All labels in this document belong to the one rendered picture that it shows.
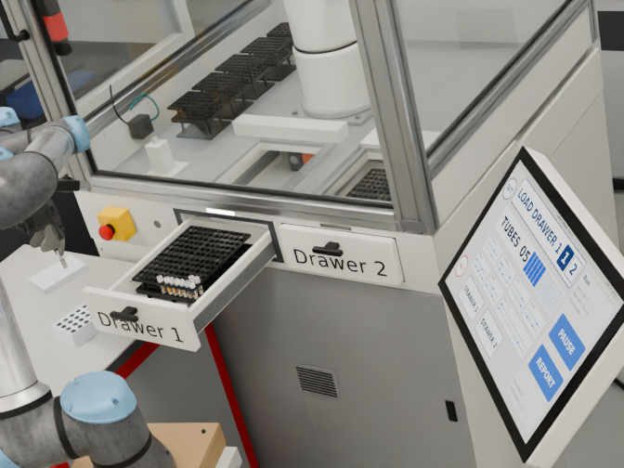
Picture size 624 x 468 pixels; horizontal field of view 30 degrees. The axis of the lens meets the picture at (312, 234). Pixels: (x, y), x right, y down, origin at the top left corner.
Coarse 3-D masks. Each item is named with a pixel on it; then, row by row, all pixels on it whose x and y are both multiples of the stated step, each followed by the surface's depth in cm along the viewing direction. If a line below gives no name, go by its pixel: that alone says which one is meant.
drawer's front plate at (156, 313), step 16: (96, 288) 251; (96, 304) 252; (112, 304) 249; (128, 304) 245; (144, 304) 242; (160, 304) 240; (176, 304) 239; (96, 320) 256; (112, 320) 252; (144, 320) 246; (160, 320) 243; (176, 320) 239; (128, 336) 252; (144, 336) 249; (160, 336) 246; (176, 336) 243; (192, 336) 240
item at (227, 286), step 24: (192, 216) 276; (168, 240) 270; (264, 240) 260; (144, 264) 264; (240, 264) 254; (264, 264) 261; (120, 288) 258; (216, 288) 248; (240, 288) 255; (192, 312) 242; (216, 312) 249
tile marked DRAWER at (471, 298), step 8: (472, 280) 206; (464, 288) 208; (472, 288) 205; (464, 296) 207; (472, 296) 204; (480, 296) 202; (464, 304) 206; (472, 304) 203; (480, 304) 201; (472, 312) 202; (472, 320) 201
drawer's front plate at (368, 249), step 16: (288, 240) 257; (304, 240) 254; (320, 240) 251; (336, 240) 249; (352, 240) 246; (368, 240) 244; (384, 240) 241; (288, 256) 260; (304, 256) 257; (336, 256) 251; (352, 256) 249; (368, 256) 246; (384, 256) 243; (320, 272) 257; (336, 272) 254; (352, 272) 251; (368, 272) 249; (384, 272) 246; (400, 272) 245
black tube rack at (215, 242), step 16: (176, 240) 268; (192, 240) 265; (208, 240) 264; (224, 240) 262; (240, 240) 262; (160, 256) 263; (176, 256) 262; (192, 256) 259; (208, 256) 258; (224, 256) 256; (240, 256) 260; (144, 272) 258; (160, 272) 257; (176, 272) 255; (192, 272) 253; (208, 272) 253; (224, 272) 256; (144, 288) 259; (160, 288) 257; (208, 288) 253
